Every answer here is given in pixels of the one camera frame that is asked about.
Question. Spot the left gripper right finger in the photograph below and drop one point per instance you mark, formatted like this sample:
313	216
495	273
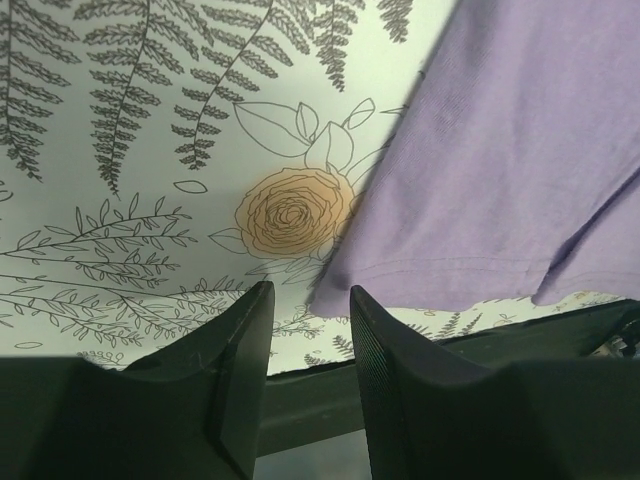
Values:
557	398

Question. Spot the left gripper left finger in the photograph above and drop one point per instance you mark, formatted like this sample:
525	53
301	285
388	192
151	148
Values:
191	410

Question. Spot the purple t shirt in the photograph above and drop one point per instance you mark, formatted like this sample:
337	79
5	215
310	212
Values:
514	172

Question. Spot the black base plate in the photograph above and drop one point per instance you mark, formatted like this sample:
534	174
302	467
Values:
322	402

